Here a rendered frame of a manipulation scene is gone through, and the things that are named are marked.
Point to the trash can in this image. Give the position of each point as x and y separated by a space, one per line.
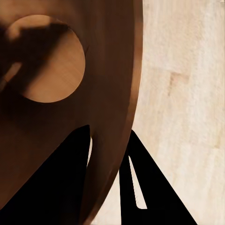
65 64

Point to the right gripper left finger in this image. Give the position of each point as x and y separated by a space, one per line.
53 194

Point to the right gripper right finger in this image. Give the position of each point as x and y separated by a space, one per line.
164 207

